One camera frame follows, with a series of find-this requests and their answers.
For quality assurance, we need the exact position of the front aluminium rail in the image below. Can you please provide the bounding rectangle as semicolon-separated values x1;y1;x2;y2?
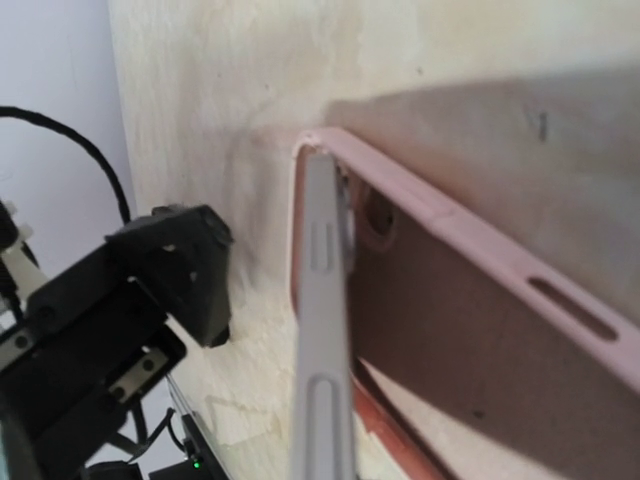
149;376;231;480

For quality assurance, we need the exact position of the pink clear phone case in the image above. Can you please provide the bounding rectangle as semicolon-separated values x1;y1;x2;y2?
291;128;639;479

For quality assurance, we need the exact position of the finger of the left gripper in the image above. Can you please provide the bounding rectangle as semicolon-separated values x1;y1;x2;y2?
106;204;233;348

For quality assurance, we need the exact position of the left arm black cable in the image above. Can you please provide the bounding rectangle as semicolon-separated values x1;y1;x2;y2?
0;105;134;226

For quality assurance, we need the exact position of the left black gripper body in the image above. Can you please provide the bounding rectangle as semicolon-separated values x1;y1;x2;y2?
0;279;189;451

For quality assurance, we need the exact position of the black phone silver edge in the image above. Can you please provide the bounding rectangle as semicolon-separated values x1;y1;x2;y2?
290;153;357;479

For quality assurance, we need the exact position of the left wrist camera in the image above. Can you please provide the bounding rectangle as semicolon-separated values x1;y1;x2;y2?
1;201;48;322

